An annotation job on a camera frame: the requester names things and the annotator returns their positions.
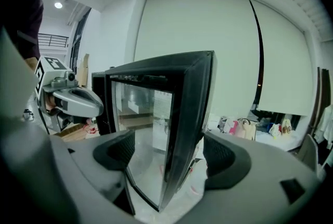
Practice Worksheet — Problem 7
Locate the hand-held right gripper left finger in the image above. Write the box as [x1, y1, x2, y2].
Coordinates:
[50, 129, 136, 202]

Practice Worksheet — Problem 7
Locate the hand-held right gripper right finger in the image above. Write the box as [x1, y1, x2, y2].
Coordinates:
[202, 130, 323, 221]

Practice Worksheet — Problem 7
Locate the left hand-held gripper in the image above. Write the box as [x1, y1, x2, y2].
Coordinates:
[34, 55, 105, 132]

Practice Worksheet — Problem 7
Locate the black mini fridge cabinet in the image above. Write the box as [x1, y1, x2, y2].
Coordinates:
[91, 50, 218, 213]

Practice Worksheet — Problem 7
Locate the person's left forearm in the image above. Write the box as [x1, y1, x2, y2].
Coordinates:
[24, 57, 40, 73]

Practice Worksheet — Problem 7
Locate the person's left hand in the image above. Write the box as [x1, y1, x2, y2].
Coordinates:
[45, 94, 56, 113]

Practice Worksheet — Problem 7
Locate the wooden slat pallet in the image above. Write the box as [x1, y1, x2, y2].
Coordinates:
[53, 123, 101, 143]

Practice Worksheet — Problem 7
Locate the leaning cardboard sheet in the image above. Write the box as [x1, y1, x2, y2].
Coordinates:
[78, 53, 91, 89]

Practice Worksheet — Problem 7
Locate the beige tote bag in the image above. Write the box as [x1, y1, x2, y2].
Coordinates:
[235, 118, 257, 141]

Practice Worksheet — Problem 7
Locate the white red bag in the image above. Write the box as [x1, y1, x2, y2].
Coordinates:
[268, 122, 283, 136]

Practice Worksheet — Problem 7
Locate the dark chair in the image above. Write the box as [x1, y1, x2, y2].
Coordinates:
[296, 133, 319, 175]

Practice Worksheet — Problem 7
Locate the pink white shopping bag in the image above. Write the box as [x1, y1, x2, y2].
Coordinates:
[223, 117, 239, 136]

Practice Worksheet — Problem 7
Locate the black railing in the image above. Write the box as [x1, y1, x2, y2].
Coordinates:
[37, 33, 70, 49]

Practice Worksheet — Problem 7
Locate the white paper bag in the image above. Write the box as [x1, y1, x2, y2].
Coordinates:
[218, 116, 230, 133]

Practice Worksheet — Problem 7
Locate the pale hanging jacket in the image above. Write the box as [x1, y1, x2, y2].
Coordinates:
[313, 104, 333, 151]

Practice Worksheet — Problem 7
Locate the person's dark clothing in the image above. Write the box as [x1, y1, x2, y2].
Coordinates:
[0, 0, 86, 62]

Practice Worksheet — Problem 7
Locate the white roller blind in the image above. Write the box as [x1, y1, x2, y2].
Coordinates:
[249, 0, 314, 117]
[133, 0, 263, 125]

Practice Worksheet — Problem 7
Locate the clear water jug red handle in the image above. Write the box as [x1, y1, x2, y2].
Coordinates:
[83, 117, 98, 135]

